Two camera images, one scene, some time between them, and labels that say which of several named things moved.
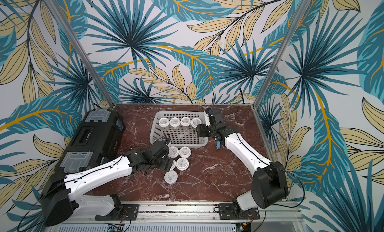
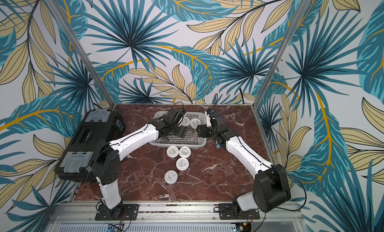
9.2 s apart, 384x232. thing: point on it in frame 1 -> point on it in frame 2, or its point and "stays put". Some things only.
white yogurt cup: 185,121 stays put
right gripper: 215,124 stays put
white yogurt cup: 195,122 stays put
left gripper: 166,165 -> 182,132
